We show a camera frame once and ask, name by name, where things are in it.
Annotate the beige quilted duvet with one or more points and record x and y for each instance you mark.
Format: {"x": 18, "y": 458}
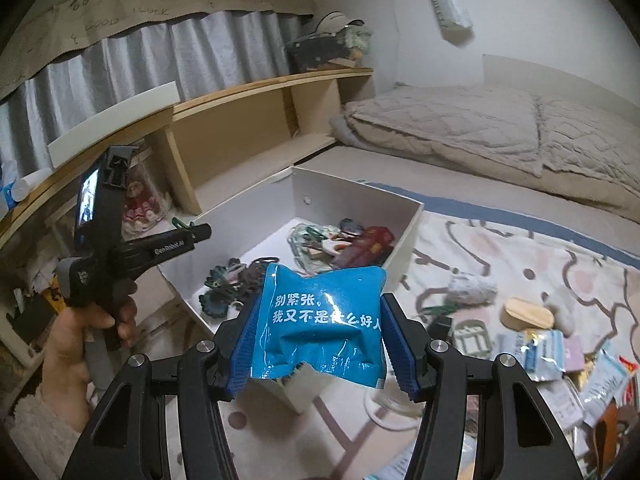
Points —
{"x": 545, "y": 143}

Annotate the crumpled white tissue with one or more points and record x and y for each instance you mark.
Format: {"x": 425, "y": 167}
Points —
{"x": 466, "y": 289}

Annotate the wooden wall shelf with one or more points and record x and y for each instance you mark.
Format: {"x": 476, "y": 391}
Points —
{"x": 207, "y": 148}

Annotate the left hand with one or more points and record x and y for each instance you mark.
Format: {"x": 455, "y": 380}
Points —
{"x": 65, "y": 375}

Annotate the doll in display case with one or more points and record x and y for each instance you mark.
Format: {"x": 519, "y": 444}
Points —
{"x": 146, "y": 203}

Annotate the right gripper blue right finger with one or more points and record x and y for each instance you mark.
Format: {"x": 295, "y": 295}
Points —
{"x": 395, "y": 334}

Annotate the round clear plastic lid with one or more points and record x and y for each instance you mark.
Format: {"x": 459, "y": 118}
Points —
{"x": 391, "y": 409}

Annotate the blue snack packet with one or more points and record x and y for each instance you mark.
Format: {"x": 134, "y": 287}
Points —
{"x": 331, "y": 322}

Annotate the white cap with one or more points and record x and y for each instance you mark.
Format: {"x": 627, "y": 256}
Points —
{"x": 335, "y": 21}

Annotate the red cigarette pack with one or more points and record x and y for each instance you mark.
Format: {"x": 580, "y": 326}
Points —
{"x": 372, "y": 245}

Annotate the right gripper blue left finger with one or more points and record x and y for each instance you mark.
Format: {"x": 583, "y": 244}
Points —
{"x": 243, "y": 336}

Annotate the black bag on shelf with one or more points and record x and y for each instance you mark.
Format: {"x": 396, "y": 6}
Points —
{"x": 321, "y": 52}

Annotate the white hanging paper bag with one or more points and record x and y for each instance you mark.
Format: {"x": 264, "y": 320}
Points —
{"x": 453, "y": 20}

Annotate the grey curtain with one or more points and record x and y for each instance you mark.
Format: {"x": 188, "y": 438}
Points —
{"x": 79, "y": 57}

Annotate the cartoon bear blanket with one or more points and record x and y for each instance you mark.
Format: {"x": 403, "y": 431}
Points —
{"x": 341, "y": 433}

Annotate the silver foil sachet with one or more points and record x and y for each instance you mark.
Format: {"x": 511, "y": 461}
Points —
{"x": 608, "y": 378}

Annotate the white storage box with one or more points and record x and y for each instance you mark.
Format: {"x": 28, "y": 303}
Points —
{"x": 300, "y": 239}

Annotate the small wooden oval box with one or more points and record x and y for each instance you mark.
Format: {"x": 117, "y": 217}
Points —
{"x": 518, "y": 314}

